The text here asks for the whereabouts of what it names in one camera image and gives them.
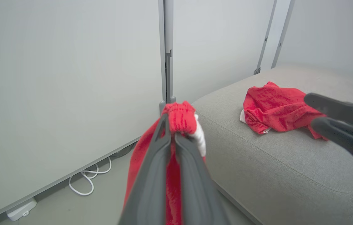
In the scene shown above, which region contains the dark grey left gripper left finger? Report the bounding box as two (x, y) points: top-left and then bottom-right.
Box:
(119, 112), (172, 225)

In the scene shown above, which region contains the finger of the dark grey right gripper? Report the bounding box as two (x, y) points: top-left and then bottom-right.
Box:
(310, 117), (353, 171)
(304, 92), (353, 134)

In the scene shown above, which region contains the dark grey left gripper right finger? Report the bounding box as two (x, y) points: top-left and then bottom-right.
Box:
(174, 133), (230, 225)

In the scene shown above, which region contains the red garment with white trim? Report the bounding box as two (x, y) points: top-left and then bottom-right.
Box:
(123, 101), (207, 225)
(240, 81), (328, 141)

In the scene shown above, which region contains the grey fabric sofa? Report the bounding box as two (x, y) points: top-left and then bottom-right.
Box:
(191, 64), (353, 225)

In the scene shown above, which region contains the small white floor box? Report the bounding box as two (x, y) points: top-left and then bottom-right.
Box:
(6, 197), (38, 222)

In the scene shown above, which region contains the white coiled cable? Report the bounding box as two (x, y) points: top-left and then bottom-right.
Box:
(68, 156), (112, 196)

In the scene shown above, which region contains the grey partition post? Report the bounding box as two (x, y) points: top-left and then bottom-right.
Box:
(271, 0), (295, 69)
(159, 0), (177, 115)
(254, 0), (278, 75)

